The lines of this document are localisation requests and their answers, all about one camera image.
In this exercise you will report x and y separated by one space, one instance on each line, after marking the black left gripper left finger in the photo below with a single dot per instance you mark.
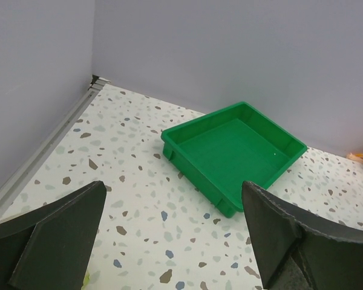
50 247

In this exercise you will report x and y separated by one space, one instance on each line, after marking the green plastic tray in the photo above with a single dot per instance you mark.
217 152

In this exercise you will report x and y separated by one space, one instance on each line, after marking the aluminium side rail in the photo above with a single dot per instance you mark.
13 186

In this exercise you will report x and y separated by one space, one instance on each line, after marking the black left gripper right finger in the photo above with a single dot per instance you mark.
296 249

